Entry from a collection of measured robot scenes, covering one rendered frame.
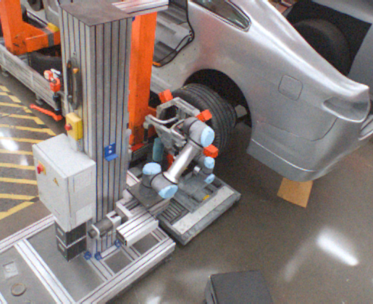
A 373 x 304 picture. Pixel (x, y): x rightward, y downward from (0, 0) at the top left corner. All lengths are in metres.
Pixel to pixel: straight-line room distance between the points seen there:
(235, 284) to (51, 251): 1.38
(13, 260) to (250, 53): 2.25
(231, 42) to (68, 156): 1.48
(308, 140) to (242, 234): 1.18
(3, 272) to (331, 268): 2.63
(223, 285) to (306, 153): 1.12
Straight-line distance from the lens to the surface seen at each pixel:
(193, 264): 3.37
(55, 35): 4.98
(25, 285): 3.04
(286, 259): 3.65
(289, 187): 4.26
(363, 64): 4.53
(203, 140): 2.37
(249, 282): 2.99
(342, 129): 2.88
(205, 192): 3.70
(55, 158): 2.32
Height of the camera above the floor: 2.79
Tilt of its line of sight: 40 degrees down
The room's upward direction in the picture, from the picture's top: 11 degrees clockwise
